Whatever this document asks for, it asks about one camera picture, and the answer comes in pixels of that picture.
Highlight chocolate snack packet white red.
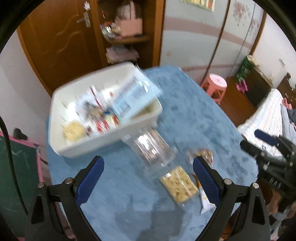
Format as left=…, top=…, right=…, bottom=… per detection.
left=75, top=85, right=108, bottom=126

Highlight dark bedside cabinet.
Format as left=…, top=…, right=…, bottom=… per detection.
left=221, top=66, right=273, bottom=126

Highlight pink plastic stool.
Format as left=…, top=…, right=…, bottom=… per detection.
left=201, top=73, right=228, bottom=105

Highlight wooden corner shelf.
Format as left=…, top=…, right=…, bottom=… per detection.
left=90, top=0, right=165, bottom=69

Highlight brown wooden door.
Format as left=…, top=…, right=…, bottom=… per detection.
left=17, top=1, right=107, bottom=95

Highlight green chalkboard pink frame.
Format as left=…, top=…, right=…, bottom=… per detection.
left=1, top=133, right=42, bottom=237

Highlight pink basket on shelf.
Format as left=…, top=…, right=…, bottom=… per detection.
left=115, top=1, right=143, bottom=38

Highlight large clear bread bag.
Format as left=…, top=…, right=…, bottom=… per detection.
left=111, top=68, right=163, bottom=125

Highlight orange oats bar packet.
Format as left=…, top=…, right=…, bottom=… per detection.
left=193, top=174, right=216, bottom=214

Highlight blue fuzzy table cover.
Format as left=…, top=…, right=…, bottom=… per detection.
left=47, top=66, right=258, bottom=240

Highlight colourful wall poster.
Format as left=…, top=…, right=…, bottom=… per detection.
left=181, top=0, right=215, bottom=12

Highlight white patterned bed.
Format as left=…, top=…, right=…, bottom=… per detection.
left=237, top=88, right=295, bottom=157

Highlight clear brown cookie bag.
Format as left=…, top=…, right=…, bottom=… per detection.
left=122, top=128, right=177, bottom=169

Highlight grey sliding wardrobe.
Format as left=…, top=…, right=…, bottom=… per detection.
left=160, top=1, right=264, bottom=83

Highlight clear bag pale crackers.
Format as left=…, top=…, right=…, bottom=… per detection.
left=159, top=166, right=199, bottom=205

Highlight red round snack packet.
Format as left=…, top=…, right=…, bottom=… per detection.
left=96, top=120, right=110, bottom=133

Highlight white plastic storage bin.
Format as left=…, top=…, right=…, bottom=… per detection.
left=48, top=62, right=163, bottom=158

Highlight small nut snack packet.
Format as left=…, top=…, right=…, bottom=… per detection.
left=187, top=148, right=214, bottom=167

